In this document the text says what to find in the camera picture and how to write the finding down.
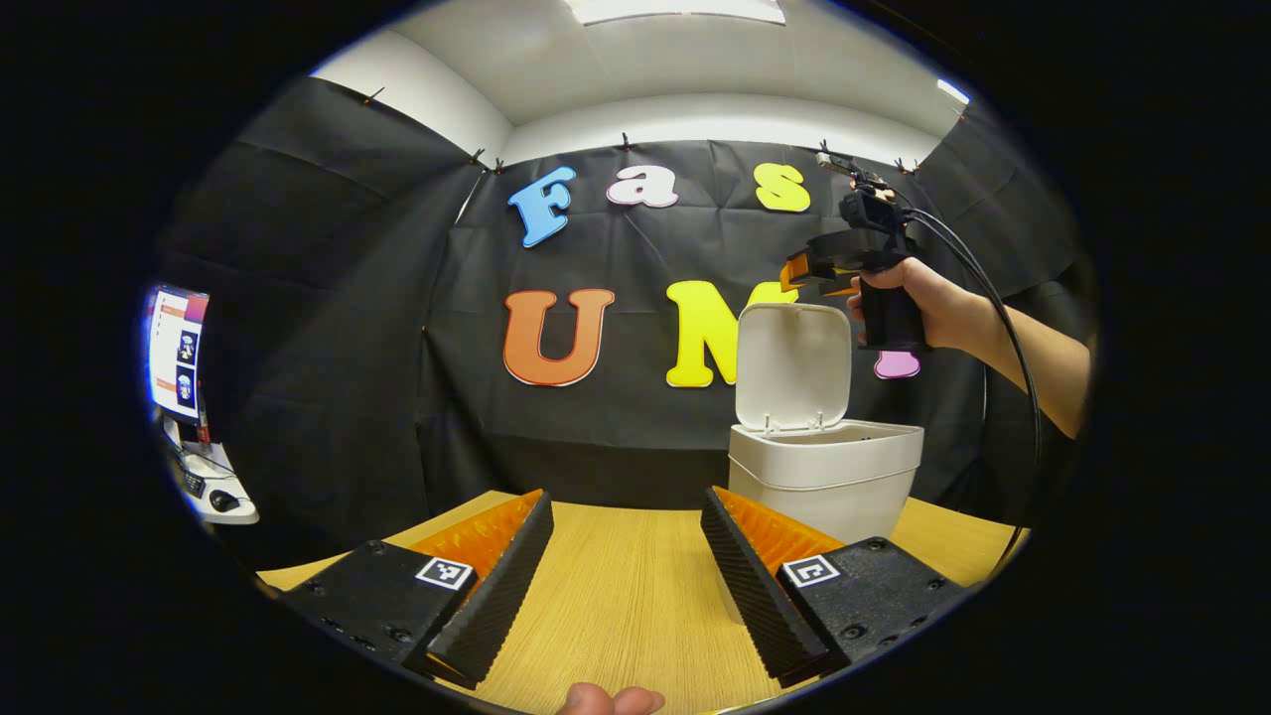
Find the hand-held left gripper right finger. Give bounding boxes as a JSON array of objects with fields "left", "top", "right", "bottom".
[{"left": 701, "top": 486, "right": 969, "bottom": 689}]

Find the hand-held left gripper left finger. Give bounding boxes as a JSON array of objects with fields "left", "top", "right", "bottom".
[{"left": 283, "top": 489, "right": 555, "bottom": 691}]

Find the white desktop garbage bin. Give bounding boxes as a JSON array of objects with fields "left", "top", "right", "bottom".
[{"left": 728, "top": 303, "right": 924, "bottom": 625}]

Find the wooden desktop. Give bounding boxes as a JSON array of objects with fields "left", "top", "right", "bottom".
[{"left": 256, "top": 489, "right": 1029, "bottom": 715}]

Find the ceiling light panel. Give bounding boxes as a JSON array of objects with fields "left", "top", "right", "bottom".
[{"left": 566, "top": 0, "right": 785, "bottom": 26}]

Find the black backdrop cloth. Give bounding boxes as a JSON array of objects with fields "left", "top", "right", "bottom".
[{"left": 154, "top": 74, "right": 1103, "bottom": 572}]

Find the white side table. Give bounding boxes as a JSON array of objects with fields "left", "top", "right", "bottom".
[{"left": 164, "top": 417, "right": 260, "bottom": 525}]

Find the computer monitor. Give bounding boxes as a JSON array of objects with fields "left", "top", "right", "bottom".
[{"left": 149, "top": 286, "right": 211, "bottom": 423}]

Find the black cable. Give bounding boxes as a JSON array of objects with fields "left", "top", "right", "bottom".
[{"left": 894, "top": 204, "right": 1044, "bottom": 557}]

